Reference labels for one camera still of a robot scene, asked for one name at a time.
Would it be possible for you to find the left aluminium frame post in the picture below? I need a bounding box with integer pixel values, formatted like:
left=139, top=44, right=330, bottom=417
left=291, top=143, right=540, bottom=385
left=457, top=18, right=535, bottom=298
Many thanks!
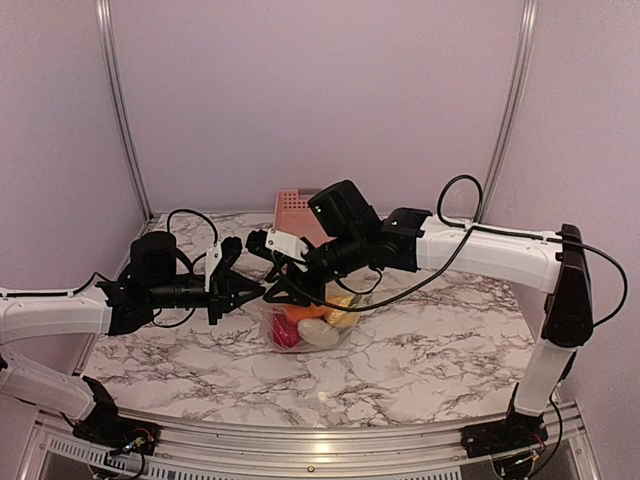
left=95, top=0, right=153, bottom=222

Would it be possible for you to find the pink plastic basket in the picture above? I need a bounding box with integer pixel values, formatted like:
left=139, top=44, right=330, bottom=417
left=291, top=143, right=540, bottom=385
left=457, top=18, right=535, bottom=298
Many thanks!
left=274, top=189, right=330, bottom=246

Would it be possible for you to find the clear zip top bag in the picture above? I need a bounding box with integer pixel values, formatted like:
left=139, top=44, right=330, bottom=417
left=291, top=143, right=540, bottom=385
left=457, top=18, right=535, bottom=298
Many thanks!
left=259, top=302, right=362, bottom=354

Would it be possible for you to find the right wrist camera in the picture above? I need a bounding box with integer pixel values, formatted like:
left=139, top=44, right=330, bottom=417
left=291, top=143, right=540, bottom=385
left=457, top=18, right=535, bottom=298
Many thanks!
left=245, top=228, right=310, bottom=261

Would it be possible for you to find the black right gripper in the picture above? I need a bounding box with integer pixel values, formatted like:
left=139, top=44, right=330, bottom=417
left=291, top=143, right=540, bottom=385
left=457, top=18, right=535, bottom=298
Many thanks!
left=262, top=229, right=367, bottom=307

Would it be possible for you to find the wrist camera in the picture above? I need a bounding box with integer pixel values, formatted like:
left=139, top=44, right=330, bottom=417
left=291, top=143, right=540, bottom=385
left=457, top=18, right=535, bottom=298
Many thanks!
left=245, top=228, right=310, bottom=261
left=204, top=236, right=243, bottom=293

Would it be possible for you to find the front aluminium rail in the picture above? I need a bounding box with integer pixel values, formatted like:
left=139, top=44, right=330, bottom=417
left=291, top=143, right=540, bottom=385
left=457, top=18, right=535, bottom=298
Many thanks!
left=19, top=404, right=601, bottom=480

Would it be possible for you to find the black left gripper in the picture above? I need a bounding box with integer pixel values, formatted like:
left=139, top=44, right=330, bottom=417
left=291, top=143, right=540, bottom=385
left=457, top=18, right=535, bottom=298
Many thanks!
left=147, top=271, right=266, bottom=326

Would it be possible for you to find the orange fake orange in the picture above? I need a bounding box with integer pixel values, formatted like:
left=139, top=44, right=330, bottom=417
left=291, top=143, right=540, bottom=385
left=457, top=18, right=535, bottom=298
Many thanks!
left=284, top=305, right=327, bottom=324

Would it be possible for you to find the yellow fake lemon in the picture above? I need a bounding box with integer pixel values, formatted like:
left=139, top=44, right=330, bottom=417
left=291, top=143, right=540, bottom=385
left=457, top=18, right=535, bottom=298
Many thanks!
left=324, top=295, right=360, bottom=329

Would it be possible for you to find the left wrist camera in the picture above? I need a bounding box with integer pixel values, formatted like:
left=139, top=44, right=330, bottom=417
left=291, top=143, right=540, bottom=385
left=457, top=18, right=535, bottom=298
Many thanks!
left=204, top=236, right=243, bottom=293

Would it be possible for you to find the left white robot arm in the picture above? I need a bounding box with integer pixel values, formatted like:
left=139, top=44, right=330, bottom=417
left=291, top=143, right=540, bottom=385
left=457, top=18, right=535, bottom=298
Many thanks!
left=1, top=231, right=265, bottom=447

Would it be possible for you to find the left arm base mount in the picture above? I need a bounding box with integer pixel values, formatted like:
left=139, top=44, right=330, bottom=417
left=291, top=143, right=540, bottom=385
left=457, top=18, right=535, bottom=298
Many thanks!
left=72, top=416, right=160, bottom=456

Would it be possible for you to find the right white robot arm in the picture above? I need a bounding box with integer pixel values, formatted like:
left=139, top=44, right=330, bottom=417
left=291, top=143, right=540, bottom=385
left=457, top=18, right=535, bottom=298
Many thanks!
left=259, top=180, right=595, bottom=456

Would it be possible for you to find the right aluminium frame post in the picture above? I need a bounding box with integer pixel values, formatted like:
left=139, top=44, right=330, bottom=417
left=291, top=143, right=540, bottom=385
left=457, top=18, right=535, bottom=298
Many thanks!
left=479, top=0, right=539, bottom=221

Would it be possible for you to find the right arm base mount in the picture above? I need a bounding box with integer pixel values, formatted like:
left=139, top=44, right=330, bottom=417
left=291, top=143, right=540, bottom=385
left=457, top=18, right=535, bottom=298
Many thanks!
left=461, top=420, right=548, bottom=459

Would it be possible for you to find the aluminium frame post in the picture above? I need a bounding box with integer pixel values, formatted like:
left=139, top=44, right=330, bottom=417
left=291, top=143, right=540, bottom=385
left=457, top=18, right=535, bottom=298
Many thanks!
left=95, top=0, right=153, bottom=222
left=479, top=0, right=539, bottom=221

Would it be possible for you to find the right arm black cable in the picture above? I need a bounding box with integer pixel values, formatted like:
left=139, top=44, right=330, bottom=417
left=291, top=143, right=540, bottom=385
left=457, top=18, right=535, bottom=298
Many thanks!
left=329, top=173, right=629, bottom=331

